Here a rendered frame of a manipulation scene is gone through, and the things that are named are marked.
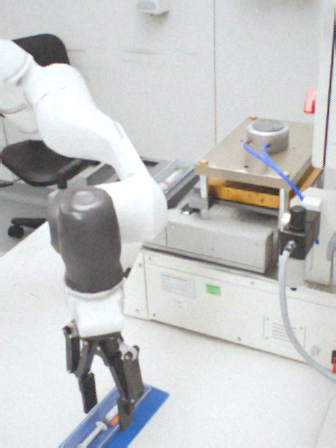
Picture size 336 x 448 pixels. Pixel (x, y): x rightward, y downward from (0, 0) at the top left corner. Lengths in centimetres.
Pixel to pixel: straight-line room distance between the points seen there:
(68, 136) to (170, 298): 39
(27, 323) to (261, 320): 50
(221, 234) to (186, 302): 18
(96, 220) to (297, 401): 52
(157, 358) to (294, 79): 170
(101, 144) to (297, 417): 57
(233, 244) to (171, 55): 182
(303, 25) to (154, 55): 67
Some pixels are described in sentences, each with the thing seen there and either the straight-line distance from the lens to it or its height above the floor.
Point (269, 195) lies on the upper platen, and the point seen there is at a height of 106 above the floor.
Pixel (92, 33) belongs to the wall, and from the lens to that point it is 306.
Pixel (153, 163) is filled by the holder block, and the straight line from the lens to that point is 147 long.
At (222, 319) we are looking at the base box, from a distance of 126.
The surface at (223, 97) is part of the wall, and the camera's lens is 285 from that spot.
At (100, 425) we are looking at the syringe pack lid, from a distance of 112.
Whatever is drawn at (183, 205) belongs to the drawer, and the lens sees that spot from 132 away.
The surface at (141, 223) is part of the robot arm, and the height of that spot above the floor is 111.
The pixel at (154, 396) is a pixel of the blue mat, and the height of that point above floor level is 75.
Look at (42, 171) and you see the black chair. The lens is 276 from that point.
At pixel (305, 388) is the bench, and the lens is 121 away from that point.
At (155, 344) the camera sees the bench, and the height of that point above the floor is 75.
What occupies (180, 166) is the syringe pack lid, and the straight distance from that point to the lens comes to 141.
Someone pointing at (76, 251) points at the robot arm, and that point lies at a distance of 89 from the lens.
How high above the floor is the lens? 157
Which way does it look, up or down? 29 degrees down
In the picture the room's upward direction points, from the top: 3 degrees counter-clockwise
